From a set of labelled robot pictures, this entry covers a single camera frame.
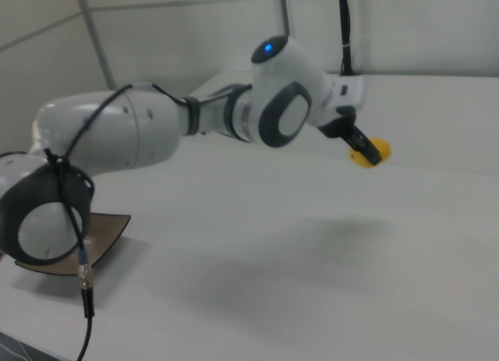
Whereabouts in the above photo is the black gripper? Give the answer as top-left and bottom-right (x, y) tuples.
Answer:
(319, 107), (383, 167)

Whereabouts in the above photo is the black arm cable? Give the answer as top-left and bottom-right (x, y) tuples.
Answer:
(42, 82), (203, 360)

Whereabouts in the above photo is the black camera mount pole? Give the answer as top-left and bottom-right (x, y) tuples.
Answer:
(336, 0), (355, 76)

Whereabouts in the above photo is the yellow potato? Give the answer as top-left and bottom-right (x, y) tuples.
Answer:
(348, 137), (392, 170)

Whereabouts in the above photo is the grey metal partition post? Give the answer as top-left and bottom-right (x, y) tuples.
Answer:
(73, 0), (119, 92)
(278, 0), (294, 37)

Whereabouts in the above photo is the brown square ceramic plate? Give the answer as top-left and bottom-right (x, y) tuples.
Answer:
(14, 212), (132, 277)

